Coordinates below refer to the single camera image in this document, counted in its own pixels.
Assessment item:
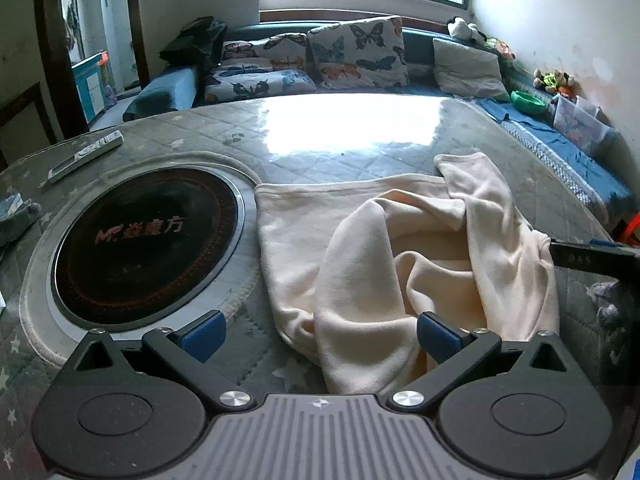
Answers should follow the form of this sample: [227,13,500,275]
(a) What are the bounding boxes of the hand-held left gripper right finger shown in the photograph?
[387,311,571,411]

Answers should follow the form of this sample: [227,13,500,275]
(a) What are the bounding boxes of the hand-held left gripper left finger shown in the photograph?
[74,310,253,415]

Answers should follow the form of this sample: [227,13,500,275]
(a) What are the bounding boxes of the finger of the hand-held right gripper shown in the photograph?
[549,240,640,276]

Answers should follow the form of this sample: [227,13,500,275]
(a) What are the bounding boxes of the red plastic stool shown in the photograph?
[612,210,640,249]

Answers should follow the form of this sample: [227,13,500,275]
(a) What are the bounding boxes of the blue sheet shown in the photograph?
[475,97,636,222]

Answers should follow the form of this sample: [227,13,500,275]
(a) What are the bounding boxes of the round black induction cooktop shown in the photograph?
[47,165,246,332]

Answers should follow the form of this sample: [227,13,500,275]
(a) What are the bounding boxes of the clear plastic storage box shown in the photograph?
[552,95,614,159]

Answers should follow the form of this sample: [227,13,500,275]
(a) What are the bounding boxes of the green plastic basin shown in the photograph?
[510,90,549,114]

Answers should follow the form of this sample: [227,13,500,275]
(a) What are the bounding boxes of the green plush toy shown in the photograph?
[532,68,576,99]

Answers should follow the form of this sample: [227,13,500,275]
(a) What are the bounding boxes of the glass-topped quilted table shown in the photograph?
[0,96,640,480]

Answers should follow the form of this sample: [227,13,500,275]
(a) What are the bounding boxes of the grey remote control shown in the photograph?
[47,130,124,184]

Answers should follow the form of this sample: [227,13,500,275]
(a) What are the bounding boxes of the plain grey pillow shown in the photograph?
[432,37,511,101]

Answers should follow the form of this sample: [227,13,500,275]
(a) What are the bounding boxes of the grey fuzzy cloth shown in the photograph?
[0,194,42,247]

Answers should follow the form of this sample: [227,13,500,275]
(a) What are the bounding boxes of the colourful toy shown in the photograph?
[485,36,517,62]

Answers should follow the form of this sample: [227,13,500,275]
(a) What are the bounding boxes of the blue sofa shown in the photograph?
[122,22,636,226]

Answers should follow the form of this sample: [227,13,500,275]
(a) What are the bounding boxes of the panda plush toy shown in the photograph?
[446,16,488,46]

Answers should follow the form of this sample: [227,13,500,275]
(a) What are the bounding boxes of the flat butterfly cushion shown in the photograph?
[204,62,317,106]

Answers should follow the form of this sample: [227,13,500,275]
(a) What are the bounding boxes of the blue toy cabinet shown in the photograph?
[71,51,119,124]

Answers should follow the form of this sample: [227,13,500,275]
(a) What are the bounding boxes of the large butterfly print pillow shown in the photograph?
[306,16,408,92]

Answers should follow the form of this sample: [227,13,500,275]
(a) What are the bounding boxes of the small butterfly print pillow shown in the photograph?
[222,32,311,73]

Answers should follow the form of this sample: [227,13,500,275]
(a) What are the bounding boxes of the black bag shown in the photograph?
[160,16,229,69]

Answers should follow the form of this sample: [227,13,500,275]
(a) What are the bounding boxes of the dark wooden door frame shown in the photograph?
[32,0,152,137]

